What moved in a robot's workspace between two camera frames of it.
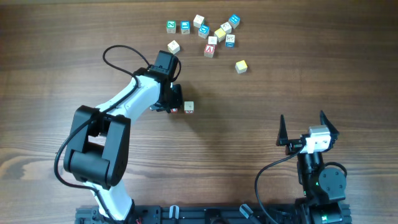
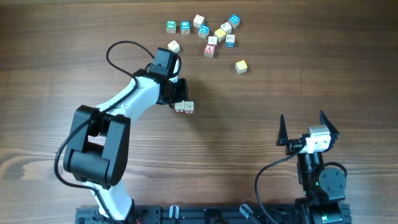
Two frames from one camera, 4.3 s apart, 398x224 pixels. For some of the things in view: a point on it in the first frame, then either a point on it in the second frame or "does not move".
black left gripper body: (173, 100) to (178, 92)
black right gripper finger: (282, 139) does not move
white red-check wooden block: (189, 107) does not move
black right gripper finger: (325, 121) does not move
